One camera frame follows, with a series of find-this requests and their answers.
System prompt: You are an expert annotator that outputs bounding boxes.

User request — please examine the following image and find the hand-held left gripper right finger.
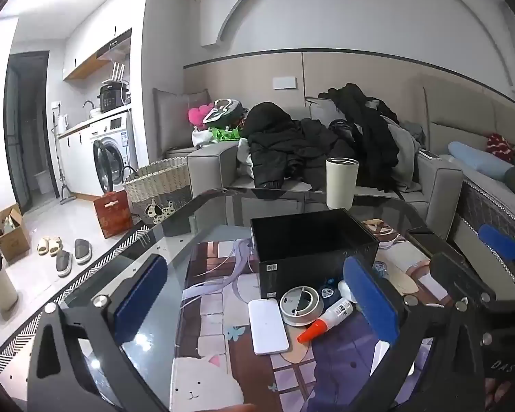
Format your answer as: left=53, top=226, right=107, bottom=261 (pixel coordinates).
left=342, top=255, right=485, bottom=412

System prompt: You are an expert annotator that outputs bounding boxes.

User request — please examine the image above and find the grey sofa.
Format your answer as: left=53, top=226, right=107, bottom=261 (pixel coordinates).
left=165, top=90, right=464, bottom=237

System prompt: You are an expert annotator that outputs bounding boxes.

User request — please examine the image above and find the black box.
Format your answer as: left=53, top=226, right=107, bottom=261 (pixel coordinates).
left=250, top=208, right=379, bottom=301

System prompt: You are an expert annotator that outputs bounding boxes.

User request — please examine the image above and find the small white bin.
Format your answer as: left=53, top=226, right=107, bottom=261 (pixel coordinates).
left=33, top=171, right=52, bottom=194

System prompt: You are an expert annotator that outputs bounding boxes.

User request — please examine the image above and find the grey cushion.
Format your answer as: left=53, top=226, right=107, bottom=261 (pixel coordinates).
left=153, top=88, right=211, bottom=151

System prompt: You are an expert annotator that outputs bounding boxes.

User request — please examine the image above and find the black coat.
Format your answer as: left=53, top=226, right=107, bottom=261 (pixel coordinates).
left=318, top=82, right=400, bottom=192

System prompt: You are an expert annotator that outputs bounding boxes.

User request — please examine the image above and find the green bag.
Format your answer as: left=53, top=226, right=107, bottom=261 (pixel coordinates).
left=210, top=126, right=241, bottom=142

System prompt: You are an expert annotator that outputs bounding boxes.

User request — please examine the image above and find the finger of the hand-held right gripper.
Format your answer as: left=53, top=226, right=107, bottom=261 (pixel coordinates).
left=478, top=223, right=515, bottom=262
left=429, top=252, right=496, bottom=310

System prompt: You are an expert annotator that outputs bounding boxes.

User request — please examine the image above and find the white lidded paper cup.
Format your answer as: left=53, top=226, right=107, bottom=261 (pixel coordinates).
left=279, top=285, right=325, bottom=327

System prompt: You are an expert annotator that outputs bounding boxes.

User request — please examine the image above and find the mop on stand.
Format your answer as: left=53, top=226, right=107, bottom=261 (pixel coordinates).
left=51, top=112, right=76, bottom=204

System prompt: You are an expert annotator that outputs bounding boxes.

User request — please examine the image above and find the wicker laundry basket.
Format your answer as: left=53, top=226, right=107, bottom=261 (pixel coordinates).
left=123, top=157, right=192, bottom=226

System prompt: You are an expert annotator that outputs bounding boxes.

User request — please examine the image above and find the zigzag patterned rug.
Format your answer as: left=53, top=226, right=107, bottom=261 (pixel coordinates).
left=0, top=223, right=155, bottom=365

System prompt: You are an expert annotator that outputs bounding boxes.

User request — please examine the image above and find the white trash can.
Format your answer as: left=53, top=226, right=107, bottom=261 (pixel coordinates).
left=0, top=251, right=19, bottom=310

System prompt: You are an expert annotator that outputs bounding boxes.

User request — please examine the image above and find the grey garment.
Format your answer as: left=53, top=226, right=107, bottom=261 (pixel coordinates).
left=386, top=116, right=422, bottom=192

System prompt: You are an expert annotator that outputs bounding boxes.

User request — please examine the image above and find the white bag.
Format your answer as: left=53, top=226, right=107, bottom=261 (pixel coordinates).
left=192, top=128, right=215, bottom=147

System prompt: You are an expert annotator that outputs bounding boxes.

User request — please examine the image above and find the grey slipper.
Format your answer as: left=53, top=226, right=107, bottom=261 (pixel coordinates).
left=74, top=239, right=92, bottom=265
left=56, top=249, right=73, bottom=277

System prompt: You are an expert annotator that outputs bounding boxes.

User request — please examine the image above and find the light blue pillow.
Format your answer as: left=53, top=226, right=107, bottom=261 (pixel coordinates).
left=448, top=141, right=515, bottom=176

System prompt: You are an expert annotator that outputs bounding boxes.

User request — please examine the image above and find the dark door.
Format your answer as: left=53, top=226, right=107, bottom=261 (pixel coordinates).
left=4, top=50, right=50, bottom=215

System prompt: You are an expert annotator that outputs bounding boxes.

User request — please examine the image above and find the small white bottle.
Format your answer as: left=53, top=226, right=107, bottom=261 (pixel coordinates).
left=337, top=280, right=359, bottom=303

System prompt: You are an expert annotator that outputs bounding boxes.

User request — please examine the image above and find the red gift box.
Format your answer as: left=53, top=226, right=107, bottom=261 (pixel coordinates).
left=93, top=190, right=134, bottom=239

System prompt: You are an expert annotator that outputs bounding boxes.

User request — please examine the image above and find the cardboard box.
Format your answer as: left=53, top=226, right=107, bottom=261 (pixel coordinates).
left=0, top=203, right=31, bottom=262

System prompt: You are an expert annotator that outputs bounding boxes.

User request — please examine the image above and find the white washing machine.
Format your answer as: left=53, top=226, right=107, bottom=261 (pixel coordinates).
left=88, top=114, right=138, bottom=196

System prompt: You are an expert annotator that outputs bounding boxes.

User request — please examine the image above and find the black rice cooker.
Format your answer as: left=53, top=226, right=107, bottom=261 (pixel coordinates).
left=100, top=81, right=131, bottom=112

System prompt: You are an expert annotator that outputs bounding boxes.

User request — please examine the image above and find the cartoon printed mat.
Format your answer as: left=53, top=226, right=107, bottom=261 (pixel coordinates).
left=172, top=223, right=456, bottom=412

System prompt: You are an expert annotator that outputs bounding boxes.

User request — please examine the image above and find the black puffer jacket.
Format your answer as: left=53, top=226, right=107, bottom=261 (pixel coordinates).
left=244, top=102, right=357, bottom=187

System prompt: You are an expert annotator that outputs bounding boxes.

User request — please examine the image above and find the white kitchen counter cabinet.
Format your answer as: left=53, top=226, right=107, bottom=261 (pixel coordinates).
left=58, top=120, right=95, bottom=198

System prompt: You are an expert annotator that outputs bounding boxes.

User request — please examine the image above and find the person's right hand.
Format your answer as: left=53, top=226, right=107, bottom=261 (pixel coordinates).
left=483, top=378, right=515, bottom=412

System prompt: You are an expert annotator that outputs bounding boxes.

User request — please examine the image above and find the white router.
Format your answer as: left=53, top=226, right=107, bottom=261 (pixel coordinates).
left=103, top=62, right=127, bottom=84

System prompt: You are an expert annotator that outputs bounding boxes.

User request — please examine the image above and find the range hood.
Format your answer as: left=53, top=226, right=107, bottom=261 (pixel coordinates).
left=96, top=28, right=132, bottom=58

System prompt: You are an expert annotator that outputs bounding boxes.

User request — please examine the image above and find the black and white helmet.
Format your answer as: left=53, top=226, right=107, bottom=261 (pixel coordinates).
left=203, top=99, right=245, bottom=127

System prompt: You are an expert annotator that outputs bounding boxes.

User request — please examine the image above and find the red patterned cloth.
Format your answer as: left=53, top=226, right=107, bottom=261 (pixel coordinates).
left=486, top=133, right=515, bottom=164

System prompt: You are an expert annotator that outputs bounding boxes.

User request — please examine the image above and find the pink plush toy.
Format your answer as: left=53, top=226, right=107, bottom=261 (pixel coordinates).
left=188, top=104, right=213, bottom=128

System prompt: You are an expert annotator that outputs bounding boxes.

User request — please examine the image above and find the white pillow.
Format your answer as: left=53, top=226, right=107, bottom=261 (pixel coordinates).
left=305, top=96, right=382, bottom=122

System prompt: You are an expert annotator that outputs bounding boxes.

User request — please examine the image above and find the white tumbler with steel rim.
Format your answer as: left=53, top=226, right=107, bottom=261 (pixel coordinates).
left=325, top=157, right=360, bottom=209

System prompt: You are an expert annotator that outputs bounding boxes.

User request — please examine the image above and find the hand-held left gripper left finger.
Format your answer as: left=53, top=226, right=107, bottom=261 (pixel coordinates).
left=26, top=254, right=172, bottom=412

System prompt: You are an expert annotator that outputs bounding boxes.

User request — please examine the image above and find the glue bottle with orange cap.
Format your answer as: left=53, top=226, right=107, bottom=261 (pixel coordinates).
left=297, top=298, right=353, bottom=344

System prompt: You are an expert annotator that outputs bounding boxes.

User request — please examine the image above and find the beige padded headboard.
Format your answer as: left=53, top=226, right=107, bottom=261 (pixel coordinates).
left=425, top=81, right=515, bottom=159

